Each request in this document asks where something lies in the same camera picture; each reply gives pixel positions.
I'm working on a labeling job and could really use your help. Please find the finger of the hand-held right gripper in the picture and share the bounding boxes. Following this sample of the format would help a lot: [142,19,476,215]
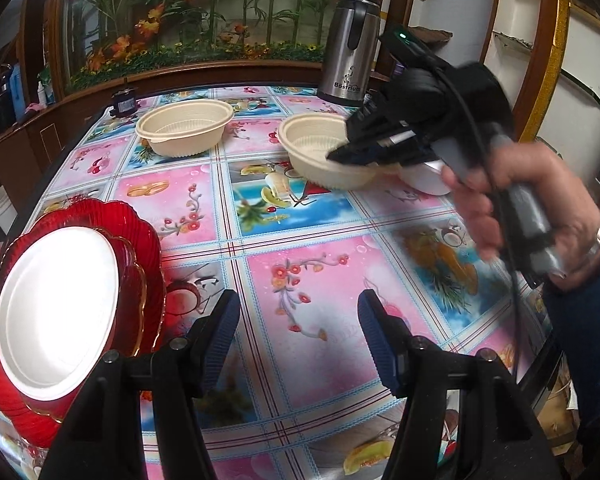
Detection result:
[327,132,433,165]
[347,107,413,143]

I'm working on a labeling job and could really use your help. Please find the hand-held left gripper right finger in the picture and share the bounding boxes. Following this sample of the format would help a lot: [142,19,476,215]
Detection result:
[357,289,563,480]

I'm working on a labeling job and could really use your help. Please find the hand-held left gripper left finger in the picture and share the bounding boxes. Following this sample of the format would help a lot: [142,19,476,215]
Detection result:
[40,289,242,480]

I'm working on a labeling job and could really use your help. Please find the beige ribbed plastic bowl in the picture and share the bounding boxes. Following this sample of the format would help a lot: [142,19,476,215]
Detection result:
[135,101,235,158]
[278,112,406,192]

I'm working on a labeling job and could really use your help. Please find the red gold-rimmed glass plate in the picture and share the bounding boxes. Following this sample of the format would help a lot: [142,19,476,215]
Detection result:
[0,232,148,448]

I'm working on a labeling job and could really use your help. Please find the white round plate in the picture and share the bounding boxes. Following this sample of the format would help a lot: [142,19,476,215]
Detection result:
[0,227,120,402]

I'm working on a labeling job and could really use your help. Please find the person's right forearm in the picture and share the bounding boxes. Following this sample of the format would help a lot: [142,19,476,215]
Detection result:
[542,207,600,443]

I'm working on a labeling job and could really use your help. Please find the person's right hand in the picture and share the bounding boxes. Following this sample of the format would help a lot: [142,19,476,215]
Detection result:
[440,140,600,292]

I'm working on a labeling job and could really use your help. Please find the stainless steel thermos jug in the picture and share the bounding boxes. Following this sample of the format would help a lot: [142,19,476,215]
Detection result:
[316,0,381,107]

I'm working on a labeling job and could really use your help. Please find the fruit printed tablecloth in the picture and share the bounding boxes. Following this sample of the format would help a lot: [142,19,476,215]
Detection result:
[0,85,561,480]

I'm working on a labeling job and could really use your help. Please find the glass artificial flower display case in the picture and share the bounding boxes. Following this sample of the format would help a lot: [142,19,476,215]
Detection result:
[45,0,396,96]

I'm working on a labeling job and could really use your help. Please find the white plastic bucket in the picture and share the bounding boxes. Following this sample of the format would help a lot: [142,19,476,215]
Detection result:
[0,187,20,232]

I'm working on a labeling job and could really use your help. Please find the small black cylindrical device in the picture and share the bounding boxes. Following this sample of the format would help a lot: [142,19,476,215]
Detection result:
[110,87,140,118]

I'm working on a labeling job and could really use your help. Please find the blue water jug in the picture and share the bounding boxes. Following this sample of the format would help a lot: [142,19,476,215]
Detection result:
[10,65,27,121]

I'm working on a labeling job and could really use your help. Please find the black vacuum flask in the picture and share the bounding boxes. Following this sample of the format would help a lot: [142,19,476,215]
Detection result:
[0,67,15,127]

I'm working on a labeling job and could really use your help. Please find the gold arched frame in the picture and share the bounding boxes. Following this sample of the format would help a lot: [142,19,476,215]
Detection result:
[519,0,577,142]

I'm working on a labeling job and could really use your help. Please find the black cable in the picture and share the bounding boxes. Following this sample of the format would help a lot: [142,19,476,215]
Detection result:
[447,67,523,366]

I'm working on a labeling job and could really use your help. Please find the white wall shelves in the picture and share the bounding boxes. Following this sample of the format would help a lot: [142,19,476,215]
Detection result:
[490,0,600,116]

